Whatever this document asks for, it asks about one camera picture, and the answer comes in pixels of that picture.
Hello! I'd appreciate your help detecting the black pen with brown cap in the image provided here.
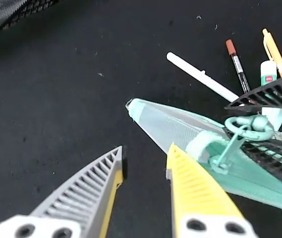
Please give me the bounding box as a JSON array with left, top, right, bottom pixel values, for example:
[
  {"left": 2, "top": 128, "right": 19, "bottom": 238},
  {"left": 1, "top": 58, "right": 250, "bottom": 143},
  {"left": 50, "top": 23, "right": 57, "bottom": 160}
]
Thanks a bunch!
[{"left": 225, "top": 39, "right": 255, "bottom": 104}]

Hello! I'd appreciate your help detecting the mint green mesh pouch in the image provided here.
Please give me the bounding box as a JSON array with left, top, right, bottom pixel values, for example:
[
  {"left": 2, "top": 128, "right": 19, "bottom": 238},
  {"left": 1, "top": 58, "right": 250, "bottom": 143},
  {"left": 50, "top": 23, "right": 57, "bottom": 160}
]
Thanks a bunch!
[{"left": 125, "top": 98, "right": 282, "bottom": 215}]

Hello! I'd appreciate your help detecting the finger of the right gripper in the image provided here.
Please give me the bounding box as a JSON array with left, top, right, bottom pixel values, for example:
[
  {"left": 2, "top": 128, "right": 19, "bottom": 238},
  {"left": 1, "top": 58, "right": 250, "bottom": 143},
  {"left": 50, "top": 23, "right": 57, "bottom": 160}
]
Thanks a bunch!
[
  {"left": 224, "top": 72, "right": 282, "bottom": 113},
  {"left": 240, "top": 138, "right": 282, "bottom": 176}
]

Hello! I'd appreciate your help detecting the white pen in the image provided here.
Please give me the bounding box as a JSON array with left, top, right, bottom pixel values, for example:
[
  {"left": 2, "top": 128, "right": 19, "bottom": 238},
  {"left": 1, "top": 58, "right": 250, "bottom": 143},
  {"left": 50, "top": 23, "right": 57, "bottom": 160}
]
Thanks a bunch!
[{"left": 166, "top": 51, "right": 240, "bottom": 103}]

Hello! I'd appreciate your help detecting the yellow pen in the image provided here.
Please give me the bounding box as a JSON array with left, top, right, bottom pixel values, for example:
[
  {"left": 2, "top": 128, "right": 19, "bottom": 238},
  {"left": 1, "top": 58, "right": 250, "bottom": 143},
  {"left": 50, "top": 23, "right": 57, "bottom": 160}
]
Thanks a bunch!
[{"left": 262, "top": 28, "right": 282, "bottom": 114}]

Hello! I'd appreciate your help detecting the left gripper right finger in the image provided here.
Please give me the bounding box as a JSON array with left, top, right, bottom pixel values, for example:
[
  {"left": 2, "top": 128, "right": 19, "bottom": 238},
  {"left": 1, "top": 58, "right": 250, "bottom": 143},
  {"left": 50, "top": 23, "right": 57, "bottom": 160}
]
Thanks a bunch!
[{"left": 165, "top": 142, "right": 259, "bottom": 238}]

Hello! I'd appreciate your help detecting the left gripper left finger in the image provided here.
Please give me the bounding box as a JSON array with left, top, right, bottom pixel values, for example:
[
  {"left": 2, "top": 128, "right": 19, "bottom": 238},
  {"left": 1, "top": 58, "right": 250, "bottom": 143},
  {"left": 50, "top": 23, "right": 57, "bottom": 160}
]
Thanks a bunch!
[{"left": 0, "top": 145, "right": 129, "bottom": 238}]

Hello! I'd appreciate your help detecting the white glue stick green label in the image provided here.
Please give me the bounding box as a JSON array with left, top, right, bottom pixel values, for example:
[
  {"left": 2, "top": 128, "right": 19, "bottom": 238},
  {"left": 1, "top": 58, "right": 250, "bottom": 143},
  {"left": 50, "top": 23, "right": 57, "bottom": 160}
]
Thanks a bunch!
[{"left": 260, "top": 60, "right": 279, "bottom": 117}]

